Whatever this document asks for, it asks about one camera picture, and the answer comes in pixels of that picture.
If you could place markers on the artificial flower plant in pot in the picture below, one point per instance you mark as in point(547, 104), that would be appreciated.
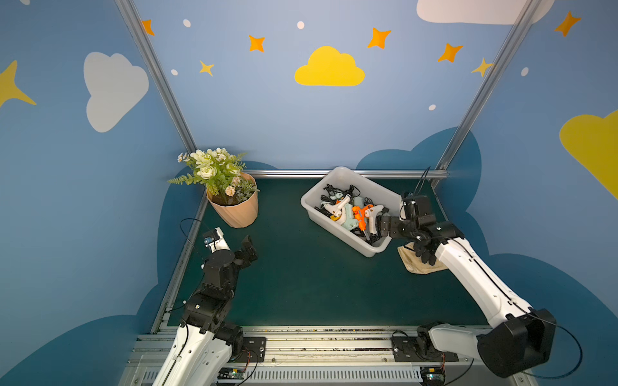
point(229, 189)

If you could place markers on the beige work glove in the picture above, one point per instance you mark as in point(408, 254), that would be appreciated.
point(414, 264)

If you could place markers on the small white orange glue gun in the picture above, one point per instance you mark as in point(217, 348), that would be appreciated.
point(336, 210)

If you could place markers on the aluminium front rail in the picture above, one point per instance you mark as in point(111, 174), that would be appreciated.
point(350, 355)

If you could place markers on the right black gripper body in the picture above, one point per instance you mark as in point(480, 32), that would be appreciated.
point(393, 227)

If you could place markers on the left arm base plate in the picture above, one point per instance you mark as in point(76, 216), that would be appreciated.
point(252, 349)

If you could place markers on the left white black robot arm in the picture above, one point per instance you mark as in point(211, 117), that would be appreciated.
point(204, 341)

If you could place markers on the white plastic storage box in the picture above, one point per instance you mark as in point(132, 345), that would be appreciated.
point(335, 186)

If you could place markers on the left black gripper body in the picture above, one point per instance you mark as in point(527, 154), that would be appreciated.
point(244, 253)

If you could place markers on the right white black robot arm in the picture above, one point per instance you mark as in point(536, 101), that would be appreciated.
point(519, 338)

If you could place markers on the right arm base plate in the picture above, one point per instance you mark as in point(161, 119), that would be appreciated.
point(407, 350)

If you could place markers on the large mint glue gun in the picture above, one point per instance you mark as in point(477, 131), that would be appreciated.
point(348, 219)

